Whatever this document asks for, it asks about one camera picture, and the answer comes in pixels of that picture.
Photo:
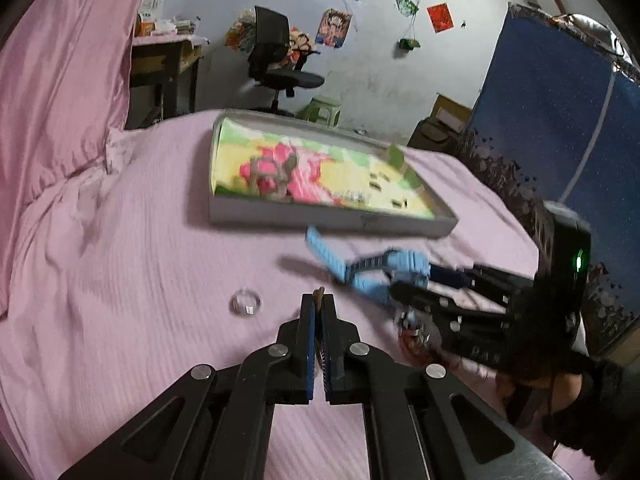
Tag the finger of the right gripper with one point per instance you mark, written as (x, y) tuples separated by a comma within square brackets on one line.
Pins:
[(477, 277), (442, 309)]

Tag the pink satin curtain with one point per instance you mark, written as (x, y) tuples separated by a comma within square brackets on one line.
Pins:
[(64, 72)]

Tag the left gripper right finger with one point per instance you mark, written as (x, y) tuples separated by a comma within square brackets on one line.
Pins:
[(342, 371)]

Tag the black office chair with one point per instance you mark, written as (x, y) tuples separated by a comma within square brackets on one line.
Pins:
[(275, 64)]

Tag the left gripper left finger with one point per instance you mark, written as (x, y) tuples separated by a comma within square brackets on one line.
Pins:
[(293, 381)]

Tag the grey cardboard tray box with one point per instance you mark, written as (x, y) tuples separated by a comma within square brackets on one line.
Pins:
[(230, 210)]

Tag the red paper wall card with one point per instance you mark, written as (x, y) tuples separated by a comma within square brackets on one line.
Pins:
[(440, 17)]

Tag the green hanging wall ornament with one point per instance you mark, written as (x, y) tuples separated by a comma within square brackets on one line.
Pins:
[(408, 44)]

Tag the green plastic stool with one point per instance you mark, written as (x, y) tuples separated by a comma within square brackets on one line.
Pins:
[(323, 110)]

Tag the anime poster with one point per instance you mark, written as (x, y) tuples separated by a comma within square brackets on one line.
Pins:
[(333, 28)]

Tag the beige square frame clip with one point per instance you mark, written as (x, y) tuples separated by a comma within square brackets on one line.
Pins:
[(269, 179)]

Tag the dark wooden desk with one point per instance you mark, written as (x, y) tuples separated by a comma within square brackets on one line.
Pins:
[(164, 71)]

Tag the blue starry wardrobe cover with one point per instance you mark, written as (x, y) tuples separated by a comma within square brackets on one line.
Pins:
[(558, 119)]

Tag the colourful painted paper lining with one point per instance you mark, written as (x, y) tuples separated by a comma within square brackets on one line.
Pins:
[(326, 175)]

